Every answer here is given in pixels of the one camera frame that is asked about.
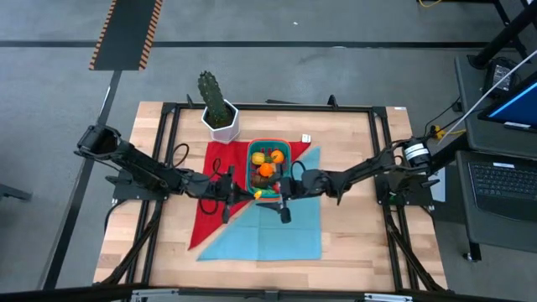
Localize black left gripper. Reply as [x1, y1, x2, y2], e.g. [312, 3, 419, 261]
[218, 164, 256, 225]

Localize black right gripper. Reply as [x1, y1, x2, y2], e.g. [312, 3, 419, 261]
[255, 164, 310, 225]

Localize light blue cloth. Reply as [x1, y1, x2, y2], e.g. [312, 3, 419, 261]
[196, 146, 323, 262]

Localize white angular planter pot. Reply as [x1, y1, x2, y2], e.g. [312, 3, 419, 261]
[201, 99, 242, 145]

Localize tall green cactus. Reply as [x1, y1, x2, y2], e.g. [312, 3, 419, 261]
[197, 70, 230, 127]

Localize black hazard-striped floor mat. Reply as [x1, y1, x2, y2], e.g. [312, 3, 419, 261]
[88, 0, 164, 71]

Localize grey equipment cart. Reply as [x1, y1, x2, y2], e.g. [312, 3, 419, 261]
[455, 54, 537, 262]

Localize grey laptop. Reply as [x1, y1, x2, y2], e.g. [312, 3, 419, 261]
[455, 149, 537, 223]

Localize black power box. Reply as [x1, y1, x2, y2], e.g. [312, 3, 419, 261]
[482, 57, 521, 100]

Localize blue-screen monitor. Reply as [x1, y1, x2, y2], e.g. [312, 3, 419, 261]
[477, 70, 537, 134]

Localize teal basket orange handles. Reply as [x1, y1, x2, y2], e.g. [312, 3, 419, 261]
[245, 138, 294, 200]

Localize black aluminium table frame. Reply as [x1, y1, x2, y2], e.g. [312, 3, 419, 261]
[94, 94, 449, 294]

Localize silver aluminium bracket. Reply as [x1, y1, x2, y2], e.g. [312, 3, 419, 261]
[364, 293, 414, 302]
[129, 288, 180, 302]

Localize white cable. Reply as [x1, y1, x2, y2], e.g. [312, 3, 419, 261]
[438, 48, 537, 143]

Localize black stand post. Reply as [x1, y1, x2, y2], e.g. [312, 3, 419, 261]
[467, 0, 537, 70]

